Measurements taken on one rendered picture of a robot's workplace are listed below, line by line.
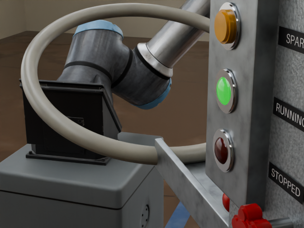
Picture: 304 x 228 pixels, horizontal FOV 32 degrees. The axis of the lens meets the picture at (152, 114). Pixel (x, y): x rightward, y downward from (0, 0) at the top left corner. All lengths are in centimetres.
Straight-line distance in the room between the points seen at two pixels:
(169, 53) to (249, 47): 127
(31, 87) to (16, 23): 744
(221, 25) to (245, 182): 12
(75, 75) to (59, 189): 32
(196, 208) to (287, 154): 34
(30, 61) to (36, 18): 750
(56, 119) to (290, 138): 57
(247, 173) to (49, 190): 111
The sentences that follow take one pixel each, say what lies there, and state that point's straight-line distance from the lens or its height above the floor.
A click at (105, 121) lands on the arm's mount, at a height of 97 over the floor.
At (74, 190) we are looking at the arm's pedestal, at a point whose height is 83.
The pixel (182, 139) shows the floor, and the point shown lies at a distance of 399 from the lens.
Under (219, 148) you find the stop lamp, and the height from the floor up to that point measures 132.
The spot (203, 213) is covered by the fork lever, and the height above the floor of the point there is 114.
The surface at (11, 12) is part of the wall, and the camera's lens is 828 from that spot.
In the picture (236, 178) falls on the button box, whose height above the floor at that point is 130.
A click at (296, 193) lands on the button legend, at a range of 39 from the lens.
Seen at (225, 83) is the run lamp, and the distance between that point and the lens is 42.
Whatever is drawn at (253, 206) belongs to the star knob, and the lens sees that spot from 39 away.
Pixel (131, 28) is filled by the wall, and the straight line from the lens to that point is 786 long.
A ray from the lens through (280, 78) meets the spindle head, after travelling 39.
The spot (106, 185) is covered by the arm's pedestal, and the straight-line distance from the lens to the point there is 141.
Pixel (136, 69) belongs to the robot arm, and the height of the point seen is 107.
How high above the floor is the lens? 148
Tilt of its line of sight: 19 degrees down
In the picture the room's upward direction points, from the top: straight up
